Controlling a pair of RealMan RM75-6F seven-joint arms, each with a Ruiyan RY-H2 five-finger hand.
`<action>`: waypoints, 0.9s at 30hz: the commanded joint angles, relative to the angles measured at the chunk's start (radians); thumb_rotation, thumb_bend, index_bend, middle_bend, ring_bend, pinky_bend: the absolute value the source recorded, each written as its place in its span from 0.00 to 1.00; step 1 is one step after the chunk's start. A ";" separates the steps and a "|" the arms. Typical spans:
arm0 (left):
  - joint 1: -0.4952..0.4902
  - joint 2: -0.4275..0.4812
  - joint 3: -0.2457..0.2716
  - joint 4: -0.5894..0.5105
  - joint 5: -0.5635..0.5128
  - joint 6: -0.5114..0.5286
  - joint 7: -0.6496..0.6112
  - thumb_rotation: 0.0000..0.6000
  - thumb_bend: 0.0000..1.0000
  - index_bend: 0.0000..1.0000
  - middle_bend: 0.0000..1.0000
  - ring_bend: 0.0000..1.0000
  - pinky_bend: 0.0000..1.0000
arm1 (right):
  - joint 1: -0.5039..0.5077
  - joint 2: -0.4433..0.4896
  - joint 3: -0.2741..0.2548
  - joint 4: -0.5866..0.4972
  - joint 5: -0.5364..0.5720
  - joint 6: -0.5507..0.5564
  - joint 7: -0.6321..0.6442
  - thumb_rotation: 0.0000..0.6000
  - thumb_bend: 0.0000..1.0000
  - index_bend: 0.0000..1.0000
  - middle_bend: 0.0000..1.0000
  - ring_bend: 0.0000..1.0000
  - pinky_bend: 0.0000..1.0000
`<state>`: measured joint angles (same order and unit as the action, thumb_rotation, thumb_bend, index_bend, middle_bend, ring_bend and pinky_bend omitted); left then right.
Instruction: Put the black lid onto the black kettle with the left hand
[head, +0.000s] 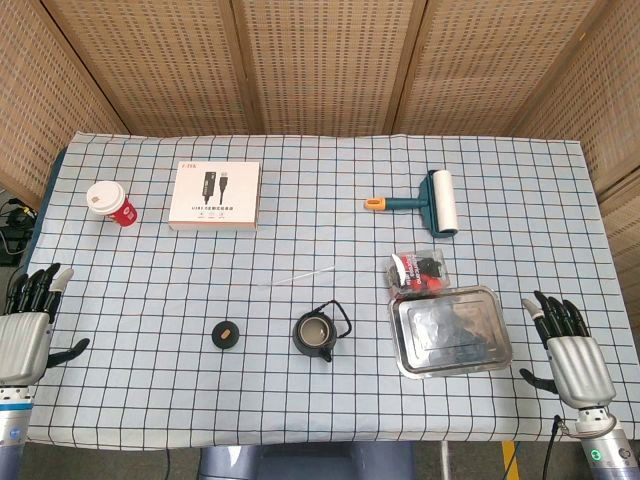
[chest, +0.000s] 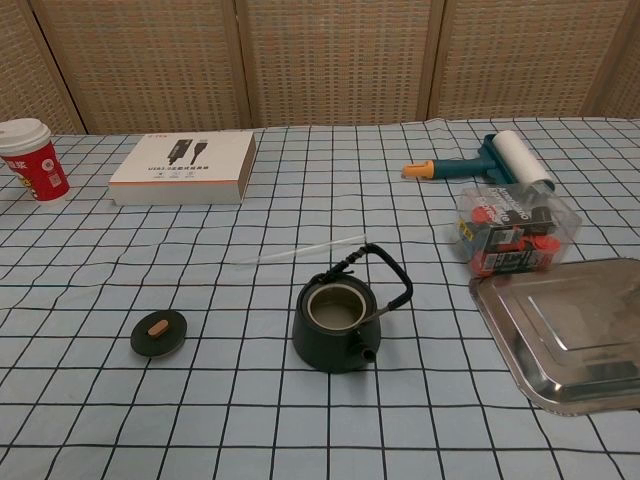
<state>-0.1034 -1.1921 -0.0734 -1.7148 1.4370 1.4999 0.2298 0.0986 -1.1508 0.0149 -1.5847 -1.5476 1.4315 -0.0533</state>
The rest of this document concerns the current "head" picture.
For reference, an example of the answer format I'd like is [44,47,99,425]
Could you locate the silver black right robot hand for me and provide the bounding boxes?
[519,290,617,410]

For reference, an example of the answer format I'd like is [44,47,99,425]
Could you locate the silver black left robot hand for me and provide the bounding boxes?
[0,263,91,387]

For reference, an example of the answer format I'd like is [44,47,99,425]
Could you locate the black round teapot lid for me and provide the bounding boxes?
[210,320,242,352]

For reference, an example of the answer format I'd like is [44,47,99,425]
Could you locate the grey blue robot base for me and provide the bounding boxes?
[198,441,417,480]

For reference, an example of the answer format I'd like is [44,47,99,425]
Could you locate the red paper coffee cup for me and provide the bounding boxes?
[85,180,139,228]

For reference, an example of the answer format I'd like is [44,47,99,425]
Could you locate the black cast iron teapot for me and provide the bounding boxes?
[292,299,353,364]

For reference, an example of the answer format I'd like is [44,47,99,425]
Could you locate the stainless steel rectangular tray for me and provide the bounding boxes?
[388,285,515,380]

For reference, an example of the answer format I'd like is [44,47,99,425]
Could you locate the clear bag of snacks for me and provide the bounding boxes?
[384,249,454,301]

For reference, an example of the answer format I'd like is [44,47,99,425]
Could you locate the teal lint roller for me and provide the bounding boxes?
[363,169,460,239]

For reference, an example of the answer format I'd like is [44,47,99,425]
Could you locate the blue checked tablecloth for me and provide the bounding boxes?
[19,130,632,447]

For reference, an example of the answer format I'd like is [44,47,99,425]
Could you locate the clear plastic straw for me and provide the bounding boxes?
[258,265,337,288]

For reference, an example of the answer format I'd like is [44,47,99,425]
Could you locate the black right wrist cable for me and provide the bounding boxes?
[541,414,569,480]

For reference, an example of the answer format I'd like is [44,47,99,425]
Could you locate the black cables on floor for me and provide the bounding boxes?
[0,195,40,269]

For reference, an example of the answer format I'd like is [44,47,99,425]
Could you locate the white cable adapter box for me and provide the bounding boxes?
[167,160,262,233]

